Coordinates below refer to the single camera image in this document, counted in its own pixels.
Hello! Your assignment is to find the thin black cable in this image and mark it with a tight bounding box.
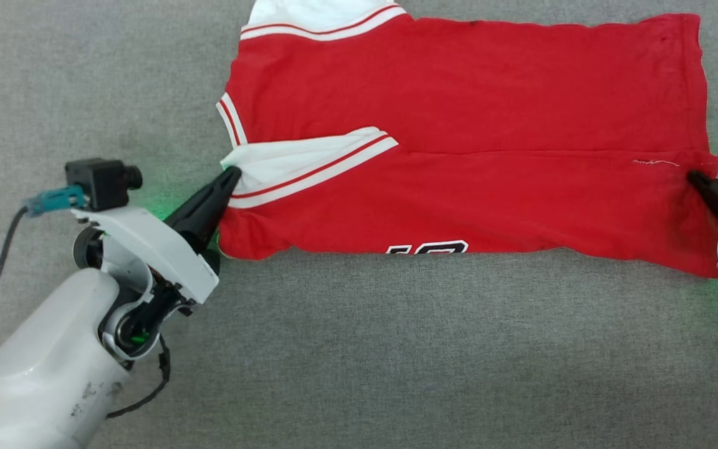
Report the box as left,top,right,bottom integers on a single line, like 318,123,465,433
107,334,171,419

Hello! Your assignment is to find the teal cable connector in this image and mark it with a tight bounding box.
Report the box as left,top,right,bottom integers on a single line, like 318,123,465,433
22,186,89,218

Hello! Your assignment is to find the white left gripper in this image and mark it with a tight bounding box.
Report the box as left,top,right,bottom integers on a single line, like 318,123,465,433
72,165,242,362

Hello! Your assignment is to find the red and white jersey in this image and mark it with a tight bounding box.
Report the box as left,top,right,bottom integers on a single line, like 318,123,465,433
216,0,718,279

